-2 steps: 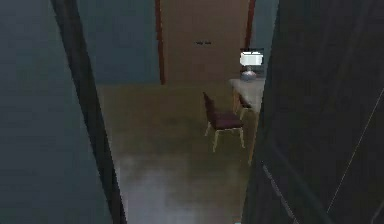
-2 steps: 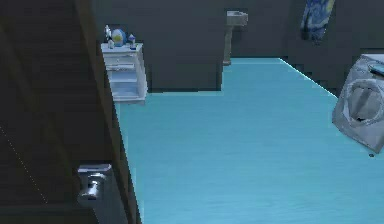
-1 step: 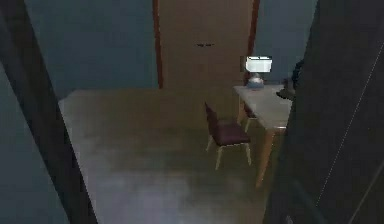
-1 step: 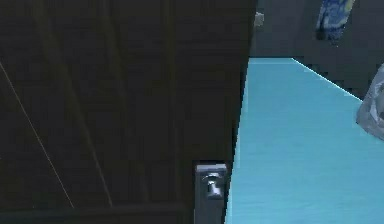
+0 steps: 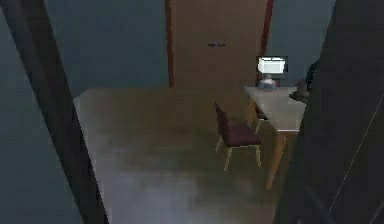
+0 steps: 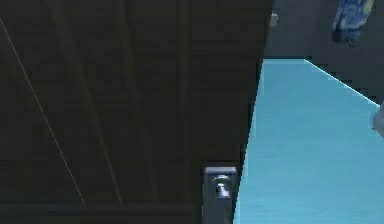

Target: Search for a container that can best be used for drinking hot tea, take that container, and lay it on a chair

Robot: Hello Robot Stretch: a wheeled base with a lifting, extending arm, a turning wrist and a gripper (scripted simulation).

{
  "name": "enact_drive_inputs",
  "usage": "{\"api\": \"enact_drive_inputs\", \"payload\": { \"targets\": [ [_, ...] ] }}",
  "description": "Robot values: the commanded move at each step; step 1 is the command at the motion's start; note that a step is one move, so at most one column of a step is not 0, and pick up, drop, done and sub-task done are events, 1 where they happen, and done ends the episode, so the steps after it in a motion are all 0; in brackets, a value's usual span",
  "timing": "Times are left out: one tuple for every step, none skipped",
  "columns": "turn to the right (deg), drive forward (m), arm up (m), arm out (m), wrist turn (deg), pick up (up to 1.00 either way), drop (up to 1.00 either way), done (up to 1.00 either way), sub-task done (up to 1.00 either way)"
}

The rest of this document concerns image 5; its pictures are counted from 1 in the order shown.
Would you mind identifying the dark red chair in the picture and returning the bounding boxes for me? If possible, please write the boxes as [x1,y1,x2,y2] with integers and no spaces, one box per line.
[214,101,263,172]

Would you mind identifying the brown room door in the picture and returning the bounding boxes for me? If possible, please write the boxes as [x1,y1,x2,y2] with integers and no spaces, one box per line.
[165,0,275,90]

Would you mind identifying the brown wooden table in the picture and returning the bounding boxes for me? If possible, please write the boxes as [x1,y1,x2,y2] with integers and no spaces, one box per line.
[244,85,308,190]

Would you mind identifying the white table lamp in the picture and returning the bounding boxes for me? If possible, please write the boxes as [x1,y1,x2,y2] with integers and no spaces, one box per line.
[255,55,289,91]

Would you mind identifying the black pan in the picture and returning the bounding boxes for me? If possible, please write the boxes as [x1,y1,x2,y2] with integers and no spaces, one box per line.
[288,78,310,103]

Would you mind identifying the dark open room door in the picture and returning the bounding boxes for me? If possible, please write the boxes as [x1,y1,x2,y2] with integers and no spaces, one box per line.
[273,0,384,224]

